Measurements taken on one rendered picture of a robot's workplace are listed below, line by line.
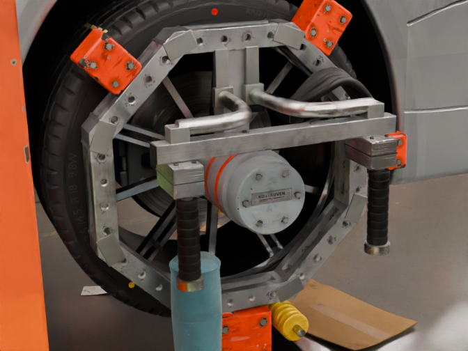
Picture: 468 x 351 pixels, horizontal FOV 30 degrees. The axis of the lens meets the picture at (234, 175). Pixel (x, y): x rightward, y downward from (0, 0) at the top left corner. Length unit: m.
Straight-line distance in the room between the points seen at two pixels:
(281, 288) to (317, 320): 1.21
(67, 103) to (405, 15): 0.70
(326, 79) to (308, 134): 0.14
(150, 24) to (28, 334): 0.67
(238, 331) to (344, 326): 1.21
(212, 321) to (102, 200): 0.28
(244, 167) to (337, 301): 1.63
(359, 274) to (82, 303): 1.01
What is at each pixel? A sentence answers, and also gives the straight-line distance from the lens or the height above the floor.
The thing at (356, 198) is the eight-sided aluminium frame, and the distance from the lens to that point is 1.72.
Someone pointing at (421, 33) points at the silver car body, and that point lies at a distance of 1.83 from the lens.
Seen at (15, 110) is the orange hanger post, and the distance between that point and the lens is 1.02.
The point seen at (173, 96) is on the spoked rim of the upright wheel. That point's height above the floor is 0.99.
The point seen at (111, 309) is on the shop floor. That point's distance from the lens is 3.05.
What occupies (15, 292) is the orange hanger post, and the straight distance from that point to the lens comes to 1.08.
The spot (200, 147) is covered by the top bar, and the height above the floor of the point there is 0.97.
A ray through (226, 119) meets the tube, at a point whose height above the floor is 1.01.
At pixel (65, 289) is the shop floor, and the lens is 3.24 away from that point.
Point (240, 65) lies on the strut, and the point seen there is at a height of 1.05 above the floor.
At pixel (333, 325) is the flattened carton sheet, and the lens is 2.88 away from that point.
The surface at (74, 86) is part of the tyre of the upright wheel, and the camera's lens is 1.56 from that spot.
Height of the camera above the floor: 1.33
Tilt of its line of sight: 18 degrees down
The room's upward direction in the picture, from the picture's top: 1 degrees counter-clockwise
